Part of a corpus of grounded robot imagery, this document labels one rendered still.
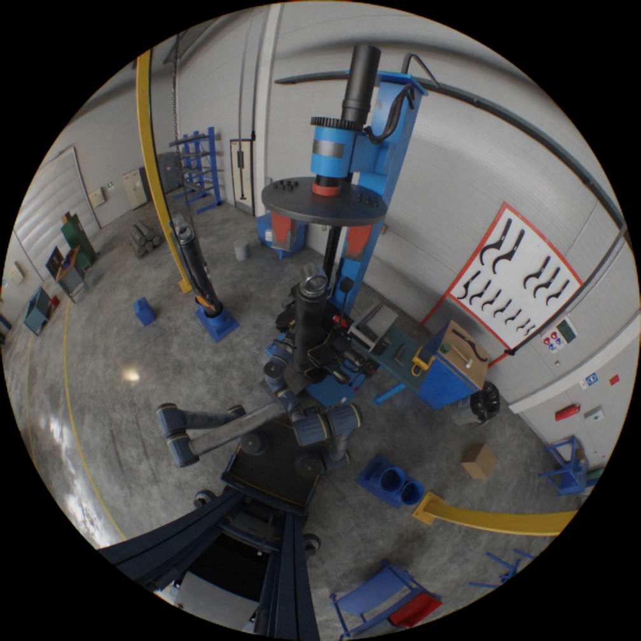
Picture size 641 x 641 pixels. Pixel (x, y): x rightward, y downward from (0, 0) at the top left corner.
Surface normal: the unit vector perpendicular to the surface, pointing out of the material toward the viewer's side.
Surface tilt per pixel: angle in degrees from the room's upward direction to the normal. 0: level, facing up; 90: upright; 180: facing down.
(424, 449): 0
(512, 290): 90
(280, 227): 90
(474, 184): 90
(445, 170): 90
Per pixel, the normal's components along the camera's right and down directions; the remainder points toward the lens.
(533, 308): -0.67, 0.56
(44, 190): 0.73, 0.60
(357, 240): -0.22, 0.78
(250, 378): 0.12, -0.57
